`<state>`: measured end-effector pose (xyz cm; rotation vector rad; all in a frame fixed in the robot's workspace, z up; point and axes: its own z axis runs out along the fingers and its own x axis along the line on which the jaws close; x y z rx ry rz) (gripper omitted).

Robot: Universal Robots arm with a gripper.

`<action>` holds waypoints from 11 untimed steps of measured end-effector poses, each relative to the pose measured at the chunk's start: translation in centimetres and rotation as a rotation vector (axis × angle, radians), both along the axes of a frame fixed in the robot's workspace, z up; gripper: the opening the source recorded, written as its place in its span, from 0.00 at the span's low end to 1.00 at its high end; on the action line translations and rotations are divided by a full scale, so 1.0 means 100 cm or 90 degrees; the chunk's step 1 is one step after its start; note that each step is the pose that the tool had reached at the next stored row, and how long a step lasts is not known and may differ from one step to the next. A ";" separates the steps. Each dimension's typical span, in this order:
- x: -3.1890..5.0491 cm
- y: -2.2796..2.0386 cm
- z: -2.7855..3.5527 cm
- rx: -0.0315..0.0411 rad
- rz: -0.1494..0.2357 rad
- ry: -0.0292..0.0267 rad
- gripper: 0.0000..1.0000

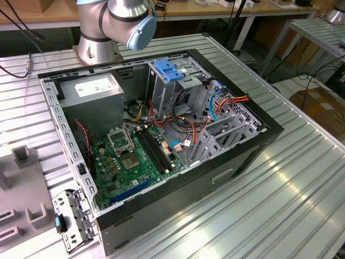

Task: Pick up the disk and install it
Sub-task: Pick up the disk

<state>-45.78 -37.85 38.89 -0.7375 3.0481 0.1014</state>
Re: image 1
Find orange red power wire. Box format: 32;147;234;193
147;93;251;148

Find grey metal disk bay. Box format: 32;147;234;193
188;113;264;167

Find RAM slot white clips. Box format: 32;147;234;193
139;128;167;175
146;128;174;175

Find RAM slot black clips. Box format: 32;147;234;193
142;128;171;175
135;128;164;175

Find grey metal drive cage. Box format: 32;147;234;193
147;55;213;119

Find CPU socket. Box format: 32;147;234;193
119;152;141;171

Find blue plastic drive latch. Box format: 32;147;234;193
154;59;184;83

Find metal socket cover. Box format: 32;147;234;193
106;126;135;156

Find black PC case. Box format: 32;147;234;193
37;32;285;256

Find blue expansion slot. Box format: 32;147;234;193
109;178;155;205

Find green motherboard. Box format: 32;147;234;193
90;125;187;211

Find grey power supply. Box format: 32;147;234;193
58;72;125;141

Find black case fan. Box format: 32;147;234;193
72;119;95;180

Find black stand pole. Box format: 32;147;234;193
223;0;250;54

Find brown cardboard box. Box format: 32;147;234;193
289;86;345;135

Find black blue latch clip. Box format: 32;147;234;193
53;212;68;234

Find grey parts rack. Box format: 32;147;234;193
0;145;56;245

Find metal slat side table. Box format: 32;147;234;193
260;18;345;79

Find black sleeved cable bundle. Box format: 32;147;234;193
171;87;197;130

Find yellow black power wires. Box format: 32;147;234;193
123;99;145;124

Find blue data wire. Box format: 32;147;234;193
169;90;230;149

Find red black fan wire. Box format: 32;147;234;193
74;120;92;165

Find grey slot bracket latch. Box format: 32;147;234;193
51;188;98;255

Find cable with metal plug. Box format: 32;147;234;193
0;53;33;79

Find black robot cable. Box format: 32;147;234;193
0;7;59;52

